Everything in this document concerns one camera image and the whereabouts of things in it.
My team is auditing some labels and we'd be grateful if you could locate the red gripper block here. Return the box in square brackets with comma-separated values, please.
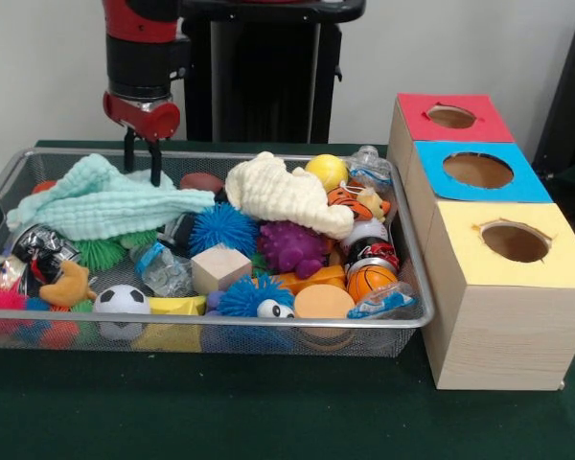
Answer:
[103, 90, 182, 187]

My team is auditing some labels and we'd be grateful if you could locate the wooden box with three holes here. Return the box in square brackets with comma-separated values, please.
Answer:
[385, 92, 575, 392]

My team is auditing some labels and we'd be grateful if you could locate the orange foam disc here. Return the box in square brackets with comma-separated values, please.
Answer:
[294, 285, 357, 320]

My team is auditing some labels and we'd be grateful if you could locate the dark green table cloth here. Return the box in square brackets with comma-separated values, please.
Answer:
[0, 138, 575, 460]

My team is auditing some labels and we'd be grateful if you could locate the tan teddy bear plush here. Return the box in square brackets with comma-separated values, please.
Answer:
[38, 261, 97, 307]

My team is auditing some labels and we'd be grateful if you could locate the toy basketball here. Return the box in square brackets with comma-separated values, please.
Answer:
[347, 264, 399, 304]

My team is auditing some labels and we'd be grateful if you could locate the brown toy football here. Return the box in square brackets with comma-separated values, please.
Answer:
[179, 172, 224, 194]

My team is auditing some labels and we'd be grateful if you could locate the orange toy vehicle with wheels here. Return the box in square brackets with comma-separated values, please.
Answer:
[267, 265, 349, 296]

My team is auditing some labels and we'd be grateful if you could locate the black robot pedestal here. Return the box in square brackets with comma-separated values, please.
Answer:
[179, 0, 368, 144]

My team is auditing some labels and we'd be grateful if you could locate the wire mesh bin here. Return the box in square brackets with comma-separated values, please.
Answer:
[0, 148, 435, 361]

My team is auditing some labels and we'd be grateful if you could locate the cream waffle cloth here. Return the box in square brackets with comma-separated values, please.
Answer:
[224, 151, 356, 240]

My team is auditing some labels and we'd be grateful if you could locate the toy soccer ball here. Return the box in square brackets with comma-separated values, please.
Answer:
[94, 285, 152, 315]

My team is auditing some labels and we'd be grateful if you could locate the blue spiky ball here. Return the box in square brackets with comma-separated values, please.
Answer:
[187, 203, 260, 259]

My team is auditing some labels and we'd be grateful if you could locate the mint green cloth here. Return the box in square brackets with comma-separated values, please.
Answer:
[7, 152, 217, 242]

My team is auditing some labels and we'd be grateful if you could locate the toy baseball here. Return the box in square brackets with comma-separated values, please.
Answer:
[339, 220, 389, 245]

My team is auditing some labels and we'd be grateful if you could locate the plain yellow ball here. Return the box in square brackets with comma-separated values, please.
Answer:
[305, 153, 350, 192]

